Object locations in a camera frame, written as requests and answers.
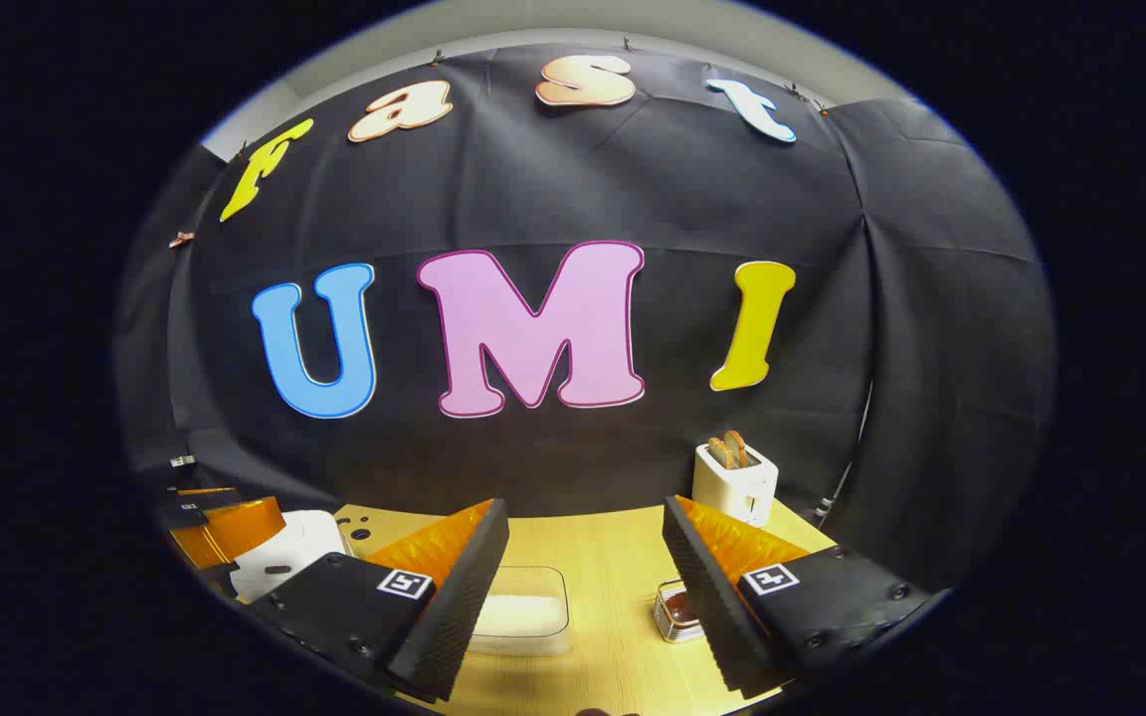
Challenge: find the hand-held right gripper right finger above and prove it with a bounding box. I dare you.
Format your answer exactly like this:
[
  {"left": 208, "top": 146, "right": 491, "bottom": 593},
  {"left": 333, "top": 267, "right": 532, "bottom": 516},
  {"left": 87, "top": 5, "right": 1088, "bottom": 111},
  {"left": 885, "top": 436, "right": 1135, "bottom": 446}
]
[{"left": 662, "top": 494, "right": 932, "bottom": 700}]

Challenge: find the white toaster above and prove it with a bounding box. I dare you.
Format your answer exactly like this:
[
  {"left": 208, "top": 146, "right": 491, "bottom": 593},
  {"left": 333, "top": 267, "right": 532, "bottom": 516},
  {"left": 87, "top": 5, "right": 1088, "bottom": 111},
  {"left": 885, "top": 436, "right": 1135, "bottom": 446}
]
[{"left": 692, "top": 441, "right": 779, "bottom": 528}]

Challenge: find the white rice cooker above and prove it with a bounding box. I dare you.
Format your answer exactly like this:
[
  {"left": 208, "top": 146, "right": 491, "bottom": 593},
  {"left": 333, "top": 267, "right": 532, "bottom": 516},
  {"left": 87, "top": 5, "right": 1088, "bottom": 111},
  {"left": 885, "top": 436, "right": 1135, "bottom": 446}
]
[{"left": 231, "top": 510, "right": 350, "bottom": 605}]

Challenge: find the wire metal chopstick holder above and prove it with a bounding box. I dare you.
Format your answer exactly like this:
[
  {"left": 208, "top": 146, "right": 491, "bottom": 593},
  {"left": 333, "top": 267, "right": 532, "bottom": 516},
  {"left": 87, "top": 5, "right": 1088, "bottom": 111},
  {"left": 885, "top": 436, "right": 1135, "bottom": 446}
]
[{"left": 653, "top": 580, "right": 705, "bottom": 643}]

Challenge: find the clear plastic container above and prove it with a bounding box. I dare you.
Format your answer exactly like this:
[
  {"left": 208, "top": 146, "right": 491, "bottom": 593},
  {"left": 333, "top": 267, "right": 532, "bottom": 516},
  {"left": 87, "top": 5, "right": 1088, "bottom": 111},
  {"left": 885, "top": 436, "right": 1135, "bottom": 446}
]
[{"left": 469, "top": 567, "right": 572, "bottom": 657}]

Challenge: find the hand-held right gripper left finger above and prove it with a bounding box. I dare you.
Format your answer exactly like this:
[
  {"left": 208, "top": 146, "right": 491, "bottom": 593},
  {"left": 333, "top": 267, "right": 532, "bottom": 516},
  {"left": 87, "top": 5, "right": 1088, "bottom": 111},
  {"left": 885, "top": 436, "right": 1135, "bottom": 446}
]
[{"left": 253, "top": 497, "right": 511, "bottom": 703}]

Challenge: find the black backdrop cloth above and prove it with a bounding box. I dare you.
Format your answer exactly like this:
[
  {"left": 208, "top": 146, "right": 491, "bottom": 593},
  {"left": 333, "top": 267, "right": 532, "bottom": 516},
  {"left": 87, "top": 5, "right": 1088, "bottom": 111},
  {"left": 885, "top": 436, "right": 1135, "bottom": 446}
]
[{"left": 115, "top": 45, "right": 1056, "bottom": 598}]

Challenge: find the grey power cable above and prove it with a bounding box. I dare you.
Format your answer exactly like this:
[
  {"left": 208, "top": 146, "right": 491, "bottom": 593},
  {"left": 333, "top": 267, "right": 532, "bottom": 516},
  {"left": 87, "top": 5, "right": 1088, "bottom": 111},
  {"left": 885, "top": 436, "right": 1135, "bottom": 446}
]
[{"left": 812, "top": 383, "right": 873, "bottom": 520}]

